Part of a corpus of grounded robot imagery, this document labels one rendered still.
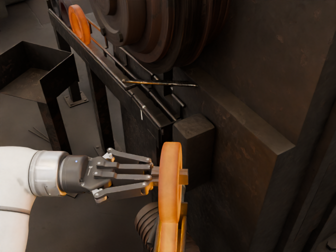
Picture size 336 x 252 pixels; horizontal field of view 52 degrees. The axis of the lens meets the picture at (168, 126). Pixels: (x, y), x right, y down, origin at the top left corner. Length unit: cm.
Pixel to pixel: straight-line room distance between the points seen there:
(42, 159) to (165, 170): 24
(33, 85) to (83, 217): 66
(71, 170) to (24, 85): 93
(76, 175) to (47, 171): 5
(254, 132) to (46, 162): 47
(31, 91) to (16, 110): 96
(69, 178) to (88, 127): 152
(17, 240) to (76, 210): 109
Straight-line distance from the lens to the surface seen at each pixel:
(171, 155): 63
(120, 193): 65
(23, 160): 71
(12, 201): 71
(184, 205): 88
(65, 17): 197
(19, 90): 155
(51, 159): 69
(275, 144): 83
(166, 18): 79
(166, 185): 61
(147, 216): 109
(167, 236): 77
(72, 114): 230
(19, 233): 72
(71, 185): 68
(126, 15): 81
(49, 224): 179
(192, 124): 95
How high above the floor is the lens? 144
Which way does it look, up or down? 42 degrees down
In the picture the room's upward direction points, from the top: straight up
